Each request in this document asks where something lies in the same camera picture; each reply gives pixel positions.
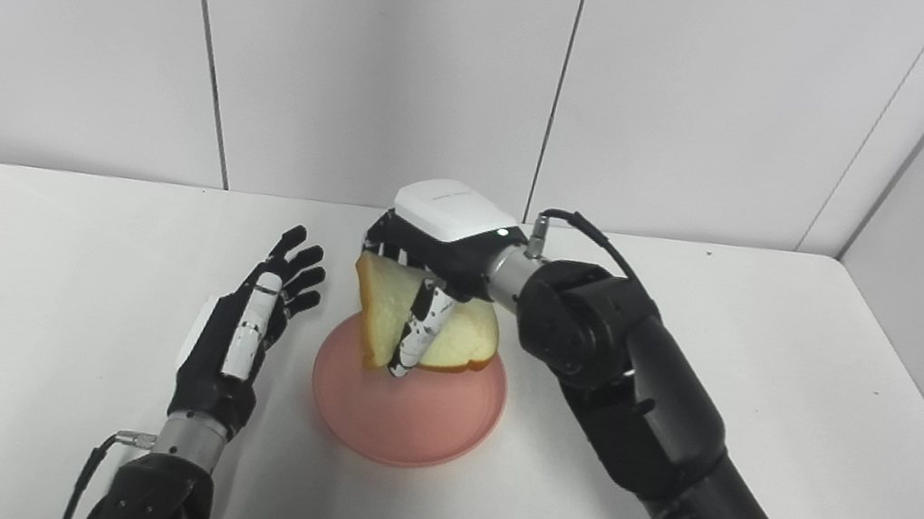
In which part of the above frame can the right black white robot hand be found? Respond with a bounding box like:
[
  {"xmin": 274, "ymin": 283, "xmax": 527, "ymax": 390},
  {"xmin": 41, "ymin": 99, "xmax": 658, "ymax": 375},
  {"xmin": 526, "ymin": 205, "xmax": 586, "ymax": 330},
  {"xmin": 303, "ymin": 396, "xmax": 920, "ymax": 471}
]
[{"xmin": 343, "ymin": 168, "xmax": 533, "ymax": 395}]

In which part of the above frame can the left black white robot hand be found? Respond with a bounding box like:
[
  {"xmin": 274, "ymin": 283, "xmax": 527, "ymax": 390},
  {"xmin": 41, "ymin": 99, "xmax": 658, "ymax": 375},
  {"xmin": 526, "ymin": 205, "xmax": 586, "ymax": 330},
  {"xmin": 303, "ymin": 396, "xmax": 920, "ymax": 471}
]
[{"xmin": 164, "ymin": 210, "xmax": 333, "ymax": 452}]

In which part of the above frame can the slice of white bread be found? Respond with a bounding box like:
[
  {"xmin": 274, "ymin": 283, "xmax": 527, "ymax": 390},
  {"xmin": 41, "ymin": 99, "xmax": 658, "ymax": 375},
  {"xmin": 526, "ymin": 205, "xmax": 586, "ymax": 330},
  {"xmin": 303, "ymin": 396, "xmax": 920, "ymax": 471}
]
[{"xmin": 340, "ymin": 249, "xmax": 510, "ymax": 389}]

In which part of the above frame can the pink round plate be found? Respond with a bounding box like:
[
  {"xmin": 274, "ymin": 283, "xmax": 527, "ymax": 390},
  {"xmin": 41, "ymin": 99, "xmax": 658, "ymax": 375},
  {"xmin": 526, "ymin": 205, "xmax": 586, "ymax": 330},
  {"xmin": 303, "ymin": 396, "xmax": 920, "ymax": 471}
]
[{"xmin": 300, "ymin": 304, "xmax": 516, "ymax": 483}]

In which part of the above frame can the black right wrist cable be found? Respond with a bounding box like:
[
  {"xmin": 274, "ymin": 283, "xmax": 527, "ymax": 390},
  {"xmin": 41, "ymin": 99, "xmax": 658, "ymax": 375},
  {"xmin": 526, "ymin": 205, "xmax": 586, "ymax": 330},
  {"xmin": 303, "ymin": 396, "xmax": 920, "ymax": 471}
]
[{"xmin": 525, "ymin": 205, "xmax": 650, "ymax": 287}]

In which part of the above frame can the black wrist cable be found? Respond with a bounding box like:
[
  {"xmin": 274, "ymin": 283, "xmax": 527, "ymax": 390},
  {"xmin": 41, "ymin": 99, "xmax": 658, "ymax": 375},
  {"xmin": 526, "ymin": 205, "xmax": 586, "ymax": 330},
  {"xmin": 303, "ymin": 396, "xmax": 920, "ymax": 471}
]
[
  {"xmin": 60, "ymin": 421, "xmax": 159, "ymax": 519},
  {"xmin": 525, "ymin": 205, "xmax": 650, "ymax": 287}
]

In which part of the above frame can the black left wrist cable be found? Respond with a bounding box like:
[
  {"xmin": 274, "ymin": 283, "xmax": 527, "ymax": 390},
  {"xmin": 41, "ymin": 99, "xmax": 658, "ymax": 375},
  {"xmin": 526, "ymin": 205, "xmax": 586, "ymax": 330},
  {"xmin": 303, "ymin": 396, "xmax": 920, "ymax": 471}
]
[{"xmin": 60, "ymin": 421, "xmax": 159, "ymax": 519}]

